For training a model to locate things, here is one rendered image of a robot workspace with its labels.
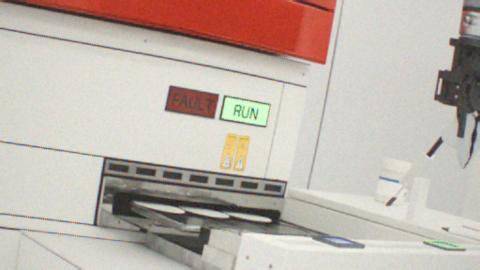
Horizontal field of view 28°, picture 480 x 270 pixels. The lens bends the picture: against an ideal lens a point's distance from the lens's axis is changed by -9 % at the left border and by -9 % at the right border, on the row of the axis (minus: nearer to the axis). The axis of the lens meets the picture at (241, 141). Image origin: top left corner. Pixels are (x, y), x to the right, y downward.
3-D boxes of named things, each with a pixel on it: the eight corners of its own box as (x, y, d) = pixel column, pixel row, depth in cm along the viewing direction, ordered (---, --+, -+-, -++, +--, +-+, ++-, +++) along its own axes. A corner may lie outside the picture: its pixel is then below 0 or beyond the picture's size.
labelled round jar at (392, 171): (367, 199, 219) (377, 156, 218) (387, 201, 223) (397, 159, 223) (389, 204, 213) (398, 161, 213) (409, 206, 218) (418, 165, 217)
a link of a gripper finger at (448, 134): (442, 163, 160) (452, 109, 160) (467, 170, 156) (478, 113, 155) (431, 161, 158) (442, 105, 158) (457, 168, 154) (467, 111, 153)
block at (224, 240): (207, 244, 170) (211, 227, 169) (223, 246, 172) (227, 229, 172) (237, 256, 163) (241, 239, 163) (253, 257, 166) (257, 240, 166)
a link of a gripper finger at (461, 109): (466, 139, 157) (474, 87, 156) (473, 141, 156) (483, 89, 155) (450, 135, 154) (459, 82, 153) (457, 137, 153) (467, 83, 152)
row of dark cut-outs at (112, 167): (102, 172, 183) (104, 158, 183) (280, 194, 211) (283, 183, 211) (104, 172, 183) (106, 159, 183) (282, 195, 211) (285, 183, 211)
